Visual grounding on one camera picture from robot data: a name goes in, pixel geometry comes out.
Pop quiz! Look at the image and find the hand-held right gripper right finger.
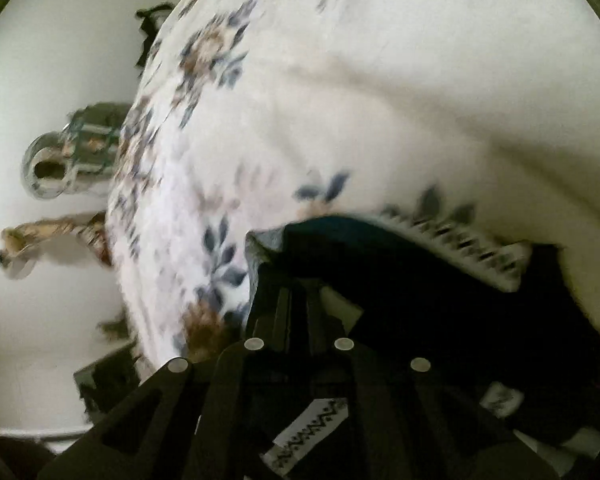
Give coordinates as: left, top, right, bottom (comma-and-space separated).
307, 284, 563, 480

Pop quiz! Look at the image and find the black object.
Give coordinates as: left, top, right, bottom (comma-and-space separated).
134, 2, 176, 68

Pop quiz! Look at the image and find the floral bed blanket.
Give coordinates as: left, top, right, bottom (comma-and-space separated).
105, 0, 600, 367

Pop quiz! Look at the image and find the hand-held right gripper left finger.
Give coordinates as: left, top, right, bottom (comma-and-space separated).
39, 284, 308, 480

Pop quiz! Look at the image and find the dark sweater with patterned band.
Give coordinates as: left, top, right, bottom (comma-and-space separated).
244, 214, 600, 480

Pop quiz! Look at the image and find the dark box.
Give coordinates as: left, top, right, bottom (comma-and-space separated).
74, 342, 144, 424

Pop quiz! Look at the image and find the brown patterned cloth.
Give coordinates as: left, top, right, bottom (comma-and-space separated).
0, 211, 113, 279

